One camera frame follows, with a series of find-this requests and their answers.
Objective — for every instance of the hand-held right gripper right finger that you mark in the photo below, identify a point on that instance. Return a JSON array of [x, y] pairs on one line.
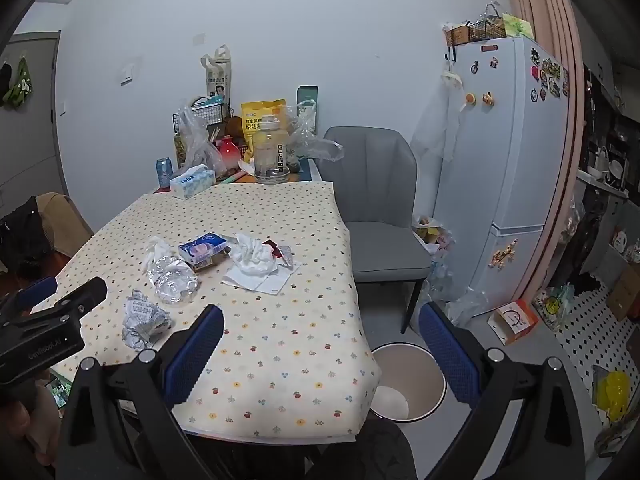
[[450, 355]]

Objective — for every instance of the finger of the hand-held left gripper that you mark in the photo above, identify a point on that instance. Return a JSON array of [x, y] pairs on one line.
[[82, 295], [37, 290]]

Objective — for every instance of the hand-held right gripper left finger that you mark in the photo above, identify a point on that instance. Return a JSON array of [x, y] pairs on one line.
[[195, 347]]

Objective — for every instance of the round trash bin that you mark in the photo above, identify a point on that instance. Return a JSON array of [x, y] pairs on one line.
[[407, 380]]

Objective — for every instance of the silver foil wrapper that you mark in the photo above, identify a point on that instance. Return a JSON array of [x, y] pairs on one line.
[[145, 320]]

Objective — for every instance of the clear plastic wrapper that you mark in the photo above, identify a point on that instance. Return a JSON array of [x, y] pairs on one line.
[[175, 280]]

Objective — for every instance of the small brown box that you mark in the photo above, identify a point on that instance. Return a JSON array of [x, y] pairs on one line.
[[212, 261]]

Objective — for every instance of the white paper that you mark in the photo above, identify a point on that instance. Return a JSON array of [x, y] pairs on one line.
[[265, 284]]

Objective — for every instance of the blue packet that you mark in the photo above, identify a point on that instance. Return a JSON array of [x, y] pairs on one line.
[[202, 247]]

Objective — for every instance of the large white tissue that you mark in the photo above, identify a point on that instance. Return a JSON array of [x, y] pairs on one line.
[[255, 255]]

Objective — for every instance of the silver blister packet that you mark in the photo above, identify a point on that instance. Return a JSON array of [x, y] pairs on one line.
[[287, 252]]

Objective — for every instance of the person's left hand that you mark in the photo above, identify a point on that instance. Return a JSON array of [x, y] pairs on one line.
[[17, 427]]

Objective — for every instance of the crumpled clear plastic sheet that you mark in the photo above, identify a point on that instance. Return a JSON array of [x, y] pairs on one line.
[[465, 307]]

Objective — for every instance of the dark jacket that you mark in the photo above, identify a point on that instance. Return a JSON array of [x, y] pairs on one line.
[[22, 240]]

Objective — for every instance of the orange white carton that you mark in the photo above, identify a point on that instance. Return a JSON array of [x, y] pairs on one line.
[[512, 322]]

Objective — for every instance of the tan cloth covered chair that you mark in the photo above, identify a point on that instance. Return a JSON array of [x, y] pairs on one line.
[[67, 220]]

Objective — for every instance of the floral tablecloth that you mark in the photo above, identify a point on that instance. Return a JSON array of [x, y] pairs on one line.
[[280, 320]]

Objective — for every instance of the plastic bag of waste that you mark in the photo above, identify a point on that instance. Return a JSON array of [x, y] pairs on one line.
[[432, 245]]

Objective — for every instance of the yellow printed plastic bag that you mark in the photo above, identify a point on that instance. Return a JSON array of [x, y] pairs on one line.
[[552, 307]]

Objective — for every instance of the orange lizard magnet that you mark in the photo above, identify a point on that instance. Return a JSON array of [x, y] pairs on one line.
[[504, 255]]

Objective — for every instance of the grey door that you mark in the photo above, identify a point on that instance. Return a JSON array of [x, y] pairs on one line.
[[27, 150]]

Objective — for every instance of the blue drink can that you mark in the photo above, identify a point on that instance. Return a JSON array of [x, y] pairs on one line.
[[164, 172]]

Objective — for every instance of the blue white tissue box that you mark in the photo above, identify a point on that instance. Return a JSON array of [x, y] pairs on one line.
[[192, 181]]

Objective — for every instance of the yellow plastic item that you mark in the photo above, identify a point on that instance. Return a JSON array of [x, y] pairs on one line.
[[614, 392]]

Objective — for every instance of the yellow oil bottle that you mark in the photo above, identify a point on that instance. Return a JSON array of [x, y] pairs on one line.
[[180, 150]]

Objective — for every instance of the grey upholstered chair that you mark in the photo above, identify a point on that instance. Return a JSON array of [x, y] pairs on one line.
[[375, 195]]

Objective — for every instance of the cardboard box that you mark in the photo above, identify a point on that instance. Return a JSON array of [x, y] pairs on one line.
[[625, 290]]

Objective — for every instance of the clear plastic bag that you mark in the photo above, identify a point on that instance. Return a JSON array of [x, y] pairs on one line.
[[312, 142], [197, 147]]

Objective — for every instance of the white refrigerator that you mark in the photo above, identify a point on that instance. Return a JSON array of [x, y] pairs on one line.
[[495, 160]]

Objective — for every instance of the clear plastic water bottle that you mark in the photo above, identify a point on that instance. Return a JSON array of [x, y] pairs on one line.
[[272, 157]]

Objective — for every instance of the green hanging toy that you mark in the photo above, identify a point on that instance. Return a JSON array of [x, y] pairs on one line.
[[19, 85]]

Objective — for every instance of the white hanging plastic bag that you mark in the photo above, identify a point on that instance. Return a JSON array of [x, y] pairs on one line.
[[440, 130]]

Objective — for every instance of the yellow snack bag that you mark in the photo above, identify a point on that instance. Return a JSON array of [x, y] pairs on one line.
[[255, 120]]

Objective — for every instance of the pink curtain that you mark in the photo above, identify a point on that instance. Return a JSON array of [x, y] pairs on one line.
[[555, 110]]

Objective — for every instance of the cluster of fridge magnets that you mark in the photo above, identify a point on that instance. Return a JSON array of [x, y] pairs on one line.
[[550, 75]]

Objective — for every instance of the brown storage basket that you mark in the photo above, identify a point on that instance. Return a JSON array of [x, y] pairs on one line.
[[472, 32]]

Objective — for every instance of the light green box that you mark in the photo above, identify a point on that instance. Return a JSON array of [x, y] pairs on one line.
[[517, 26]]

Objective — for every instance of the white wall switch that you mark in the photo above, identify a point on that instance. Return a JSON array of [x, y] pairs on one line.
[[127, 73]]

